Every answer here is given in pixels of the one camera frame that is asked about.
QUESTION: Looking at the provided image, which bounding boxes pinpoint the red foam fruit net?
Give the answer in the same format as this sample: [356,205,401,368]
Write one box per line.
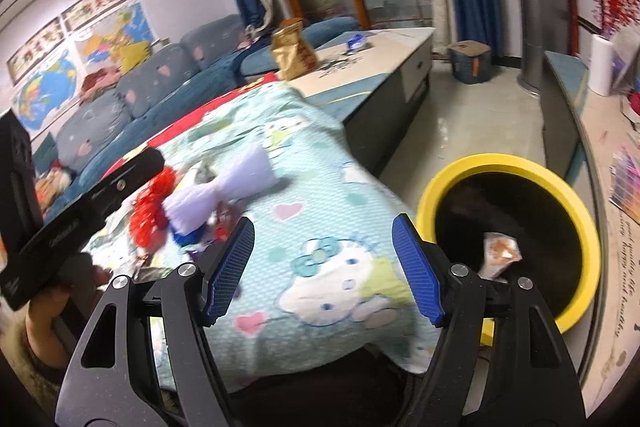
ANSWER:
[129,167,177,249]

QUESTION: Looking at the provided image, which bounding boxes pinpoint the purple foam fruit net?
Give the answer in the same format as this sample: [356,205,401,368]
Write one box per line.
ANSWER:
[162,143,278,235]

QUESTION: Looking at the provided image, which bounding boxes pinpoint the clear orange bread bag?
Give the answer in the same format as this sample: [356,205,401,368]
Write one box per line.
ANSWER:
[478,232,522,280]

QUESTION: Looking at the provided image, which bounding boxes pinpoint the blue plastic bag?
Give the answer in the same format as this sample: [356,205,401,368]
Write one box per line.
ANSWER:
[168,223,208,247]

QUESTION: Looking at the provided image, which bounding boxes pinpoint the yellow rimmed black trash bin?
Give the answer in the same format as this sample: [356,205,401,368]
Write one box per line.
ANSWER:
[414,153,602,332]

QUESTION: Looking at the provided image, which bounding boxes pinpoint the person's left hand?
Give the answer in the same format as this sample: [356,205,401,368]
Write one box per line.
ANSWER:
[24,250,114,371]

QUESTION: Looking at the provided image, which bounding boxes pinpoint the red blanket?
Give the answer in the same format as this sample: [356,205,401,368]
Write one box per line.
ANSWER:
[102,72,280,179]

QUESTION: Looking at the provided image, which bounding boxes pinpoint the world map poster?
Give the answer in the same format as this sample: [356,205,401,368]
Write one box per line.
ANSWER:
[11,46,84,138]

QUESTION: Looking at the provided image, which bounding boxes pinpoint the pile of clothes on sofa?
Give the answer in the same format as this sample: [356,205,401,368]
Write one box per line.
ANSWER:
[79,66,120,105]

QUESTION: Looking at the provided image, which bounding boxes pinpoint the blue grey sectional sofa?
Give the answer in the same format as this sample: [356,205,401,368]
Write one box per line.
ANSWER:
[31,13,362,223]

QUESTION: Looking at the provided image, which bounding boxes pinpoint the framed calligraphy picture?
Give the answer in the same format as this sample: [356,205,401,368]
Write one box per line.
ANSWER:
[6,17,64,84]
[61,0,127,32]

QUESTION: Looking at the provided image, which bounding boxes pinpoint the china map poster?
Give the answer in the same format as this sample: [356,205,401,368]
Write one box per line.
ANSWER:
[72,2,155,75]

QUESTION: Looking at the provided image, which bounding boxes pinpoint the hello kitty light blue blanket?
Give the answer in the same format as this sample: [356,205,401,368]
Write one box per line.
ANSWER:
[154,81,438,391]

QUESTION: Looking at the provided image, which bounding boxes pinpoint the colourful bead tray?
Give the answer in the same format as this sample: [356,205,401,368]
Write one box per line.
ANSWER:
[608,146,640,225]

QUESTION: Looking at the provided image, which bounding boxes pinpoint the brown paper bag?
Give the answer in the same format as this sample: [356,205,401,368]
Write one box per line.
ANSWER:
[271,20,320,81]

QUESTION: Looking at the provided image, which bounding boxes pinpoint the blue storage box stool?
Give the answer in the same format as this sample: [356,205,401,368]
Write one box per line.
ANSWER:
[447,40,494,84]

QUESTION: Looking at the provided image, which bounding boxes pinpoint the grey white coffee table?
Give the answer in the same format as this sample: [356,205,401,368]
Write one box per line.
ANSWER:
[290,27,435,176]

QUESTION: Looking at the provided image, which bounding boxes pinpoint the small blue wrapper on table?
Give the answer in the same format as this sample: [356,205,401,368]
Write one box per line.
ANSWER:
[346,34,367,53]

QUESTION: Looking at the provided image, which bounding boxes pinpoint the white vase red flowers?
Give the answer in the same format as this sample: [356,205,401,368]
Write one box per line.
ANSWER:
[588,0,639,96]

